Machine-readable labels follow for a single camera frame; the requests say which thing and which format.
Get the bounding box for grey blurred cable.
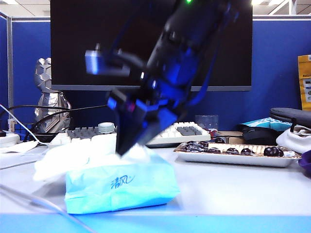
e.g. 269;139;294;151
0;184;97;233

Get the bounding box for white tote bag purple straps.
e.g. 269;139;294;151
276;125;311;175

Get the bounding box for white paper sheet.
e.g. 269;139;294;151
0;140;39;155

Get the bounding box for sky blue wet wipes packet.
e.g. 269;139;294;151
64;143;181;215

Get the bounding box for clear glass with red ribbon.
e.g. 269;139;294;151
194;115;219;138

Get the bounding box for black power cable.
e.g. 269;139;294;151
0;105;71;129

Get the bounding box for silver faceted figurine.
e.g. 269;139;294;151
33;57;72;133

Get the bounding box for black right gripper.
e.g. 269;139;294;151
105;72;190;156

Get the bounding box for teal and white packet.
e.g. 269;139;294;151
239;117;294;132

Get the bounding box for grey aluminium partition post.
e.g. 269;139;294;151
6;16;14;122

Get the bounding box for black mouse cable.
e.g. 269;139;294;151
213;134;244;140

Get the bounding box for black monitor cable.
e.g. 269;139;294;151
31;103;109;133

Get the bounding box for white and grey keyboard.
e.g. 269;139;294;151
48;121;211;152

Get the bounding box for thin white cable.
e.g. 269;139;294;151
0;103;49;146

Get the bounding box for brown cardboard box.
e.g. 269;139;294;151
217;131;246;145

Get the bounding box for yellow paper package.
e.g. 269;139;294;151
297;54;311;112

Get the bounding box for gold rectangular tray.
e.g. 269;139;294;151
173;141;303;168

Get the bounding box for black computer mouse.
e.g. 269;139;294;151
242;127;278;146

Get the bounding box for black computer monitor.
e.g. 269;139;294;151
50;0;253;92

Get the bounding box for white power strip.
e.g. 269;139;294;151
0;133;21;148

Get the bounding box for grey fabric laptop sleeve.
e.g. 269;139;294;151
269;107;311;133

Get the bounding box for grey thin cable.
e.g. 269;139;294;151
0;150;54;170

